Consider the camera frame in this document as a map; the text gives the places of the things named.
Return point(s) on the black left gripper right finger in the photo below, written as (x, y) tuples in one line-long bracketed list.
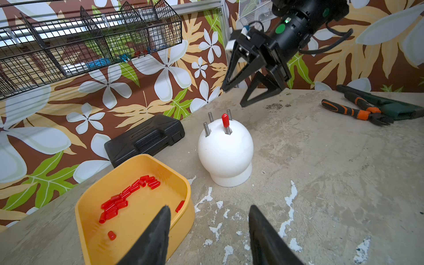
[(266, 245)]

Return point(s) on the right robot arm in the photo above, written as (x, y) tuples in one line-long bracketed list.
[(300, 20)]

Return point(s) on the lone red sleeve in tray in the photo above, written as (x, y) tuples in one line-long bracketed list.
[(111, 235)]

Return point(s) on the white mesh basket right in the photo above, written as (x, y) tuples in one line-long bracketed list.
[(255, 10)]

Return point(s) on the red sleeve pile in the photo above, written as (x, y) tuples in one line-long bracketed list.
[(114, 204)]

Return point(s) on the black plastic tool case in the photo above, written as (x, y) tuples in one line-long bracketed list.
[(149, 137)]

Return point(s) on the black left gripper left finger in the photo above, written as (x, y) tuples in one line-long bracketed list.
[(151, 247)]

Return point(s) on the white sphere with screws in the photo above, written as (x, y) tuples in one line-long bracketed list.
[(226, 153)]

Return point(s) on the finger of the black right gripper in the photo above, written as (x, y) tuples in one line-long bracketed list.
[(254, 63), (261, 87)]

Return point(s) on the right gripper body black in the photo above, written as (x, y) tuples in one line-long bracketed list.
[(273, 61)]

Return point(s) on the yellow plastic tray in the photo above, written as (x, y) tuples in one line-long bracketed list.
[(132, 221)]

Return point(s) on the black wire wall basket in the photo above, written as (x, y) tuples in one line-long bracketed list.
[(40, 52)]

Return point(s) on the dark green handled tool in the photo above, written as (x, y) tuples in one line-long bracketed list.
[(393, 108)]

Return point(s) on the orange black pliers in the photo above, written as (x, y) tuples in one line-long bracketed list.
[(365, 110)]

